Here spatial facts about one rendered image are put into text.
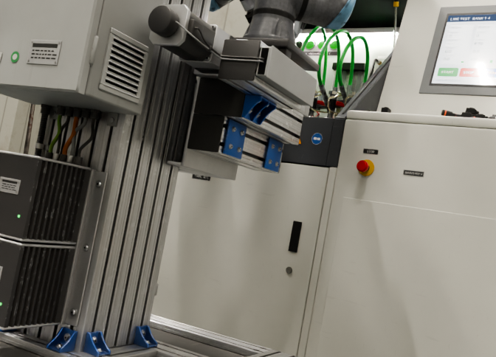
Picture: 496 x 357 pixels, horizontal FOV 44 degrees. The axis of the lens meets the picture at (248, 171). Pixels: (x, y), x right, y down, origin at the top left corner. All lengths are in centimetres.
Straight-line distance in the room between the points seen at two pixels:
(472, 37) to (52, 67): 147
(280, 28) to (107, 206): 66
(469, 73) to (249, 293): 104
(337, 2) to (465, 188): 63
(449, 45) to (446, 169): 57
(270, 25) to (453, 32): 85
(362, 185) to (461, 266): 38
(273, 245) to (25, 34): 108
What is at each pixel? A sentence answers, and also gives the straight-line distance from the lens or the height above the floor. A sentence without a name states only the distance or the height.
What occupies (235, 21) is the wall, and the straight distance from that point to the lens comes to 498.
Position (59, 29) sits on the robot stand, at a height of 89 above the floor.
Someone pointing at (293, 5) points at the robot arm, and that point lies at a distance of 172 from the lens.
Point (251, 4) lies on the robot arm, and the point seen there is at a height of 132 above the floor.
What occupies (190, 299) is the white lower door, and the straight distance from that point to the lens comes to 225.
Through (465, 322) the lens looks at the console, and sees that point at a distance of 183.
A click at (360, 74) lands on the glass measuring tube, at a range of 262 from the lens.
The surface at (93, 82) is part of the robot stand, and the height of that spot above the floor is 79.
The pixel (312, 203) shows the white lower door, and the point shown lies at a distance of 201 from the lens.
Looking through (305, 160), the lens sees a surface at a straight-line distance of 205.
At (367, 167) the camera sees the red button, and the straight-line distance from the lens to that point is 191.
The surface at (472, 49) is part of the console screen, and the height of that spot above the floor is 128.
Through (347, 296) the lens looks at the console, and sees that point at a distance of 194.
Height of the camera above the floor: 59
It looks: 4 degrees up
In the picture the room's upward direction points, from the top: 10 degrees clockwise
